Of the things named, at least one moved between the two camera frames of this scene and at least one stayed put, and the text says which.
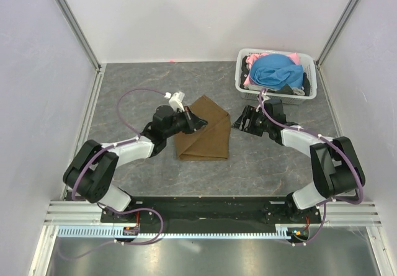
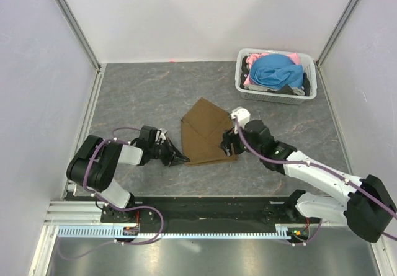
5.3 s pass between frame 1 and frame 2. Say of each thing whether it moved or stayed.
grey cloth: stayed
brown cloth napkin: moved
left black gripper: moved
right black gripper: moved
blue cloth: stayed
